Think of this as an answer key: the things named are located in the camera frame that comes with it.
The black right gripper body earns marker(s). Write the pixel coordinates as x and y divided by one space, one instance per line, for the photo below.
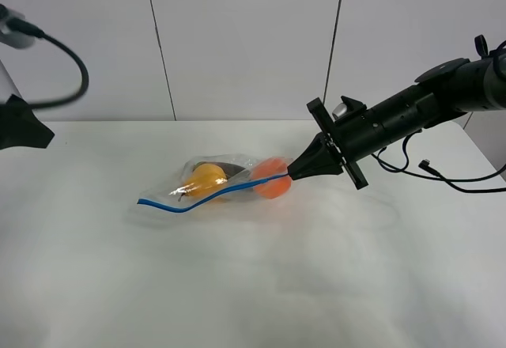
339 132

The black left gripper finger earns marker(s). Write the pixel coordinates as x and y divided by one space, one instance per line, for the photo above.
21 128

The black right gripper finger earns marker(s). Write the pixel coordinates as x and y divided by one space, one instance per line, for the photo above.
321 158

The clear zip bag blue seal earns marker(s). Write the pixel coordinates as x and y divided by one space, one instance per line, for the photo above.
166 196

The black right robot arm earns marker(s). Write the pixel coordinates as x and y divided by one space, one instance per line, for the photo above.
446 92

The orange fruit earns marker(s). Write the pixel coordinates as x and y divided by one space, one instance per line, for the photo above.
274 168

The dark purple eggplant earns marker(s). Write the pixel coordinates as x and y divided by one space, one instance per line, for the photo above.
228 169

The yellow pear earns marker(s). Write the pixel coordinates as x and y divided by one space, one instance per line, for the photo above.
204 181

